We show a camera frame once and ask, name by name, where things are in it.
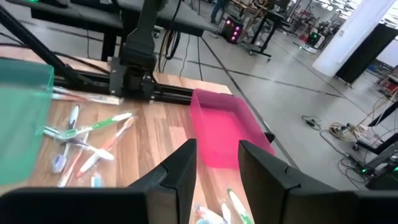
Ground white pillar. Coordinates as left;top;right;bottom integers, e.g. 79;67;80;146
312;0;396;78

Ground black desk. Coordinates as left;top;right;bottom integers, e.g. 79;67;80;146
6;0;220;62

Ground blue toothbrush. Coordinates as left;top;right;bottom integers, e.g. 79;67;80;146
194;204;225;224
90;173;104;189

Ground tangled floor cables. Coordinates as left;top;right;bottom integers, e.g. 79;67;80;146
300;114;376;187

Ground red translucent plastic bin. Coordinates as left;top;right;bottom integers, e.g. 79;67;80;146
189;88;276;169

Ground green translucent plastic bin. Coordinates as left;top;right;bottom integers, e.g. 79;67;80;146
0;58;55;186

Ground black equipment green light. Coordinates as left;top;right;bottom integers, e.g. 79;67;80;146
353;102;398;191

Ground white device green light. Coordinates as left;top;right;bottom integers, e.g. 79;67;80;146
303;30;325;55

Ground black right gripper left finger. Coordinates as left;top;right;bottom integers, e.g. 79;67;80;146
0;138;198;224

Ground black panel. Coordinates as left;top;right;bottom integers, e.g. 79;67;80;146
335;23;398;85

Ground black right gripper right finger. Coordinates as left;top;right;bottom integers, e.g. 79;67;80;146
238;139;398;224

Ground person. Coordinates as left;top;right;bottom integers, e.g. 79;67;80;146
210;0;231;26

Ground black box pink lights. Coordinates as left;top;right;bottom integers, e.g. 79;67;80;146
221;16;244;44

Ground black wheeled stand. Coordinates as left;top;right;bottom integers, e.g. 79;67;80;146
241;0;301;62

